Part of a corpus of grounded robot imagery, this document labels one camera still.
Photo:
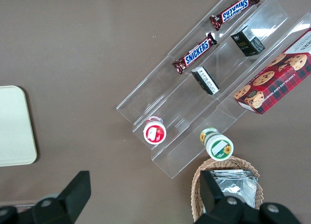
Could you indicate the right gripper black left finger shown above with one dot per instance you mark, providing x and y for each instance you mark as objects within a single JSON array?
[{"x": 73, "y": 197}]

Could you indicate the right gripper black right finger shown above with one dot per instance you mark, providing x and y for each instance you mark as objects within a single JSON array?
[{"x": 213, "y": 202}]

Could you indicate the light oval wicker basket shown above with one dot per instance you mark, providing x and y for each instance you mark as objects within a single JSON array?
[{"x": 199, "y": 175}]

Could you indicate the beige plastic tray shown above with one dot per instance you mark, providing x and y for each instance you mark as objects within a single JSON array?
[{"x": 14, "y": 126}]

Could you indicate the silver foil pouch stack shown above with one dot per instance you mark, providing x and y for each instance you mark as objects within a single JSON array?
[{"x": 235, "y": 187}]

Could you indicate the green sunflower yoghurt cup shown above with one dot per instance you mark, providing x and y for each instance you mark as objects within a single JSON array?
[{"x": 218, "y": 147}]

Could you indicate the red strawberry yoghurt cup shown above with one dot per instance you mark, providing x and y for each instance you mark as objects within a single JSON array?
[{"x": 154, "y": 134}]

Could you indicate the clear acrylic stepped shelf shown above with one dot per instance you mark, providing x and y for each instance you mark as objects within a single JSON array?
[
  {"x": 267, "y": 20},
  {"x": 175, "y": 107}
]

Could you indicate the small black carton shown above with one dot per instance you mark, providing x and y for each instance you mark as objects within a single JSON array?
[
  {"x": 247, "y": 43},
  {"x": 205, "y": 81}
]

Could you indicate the red tartan cookie box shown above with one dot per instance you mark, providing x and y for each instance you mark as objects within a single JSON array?
[{"x": 274, "y": 85}]

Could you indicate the Snickers chocolate bar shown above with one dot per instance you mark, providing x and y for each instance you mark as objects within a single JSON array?
[
  {"x": 195, "y": 53},
  {"x": 234, "y": 11}
]

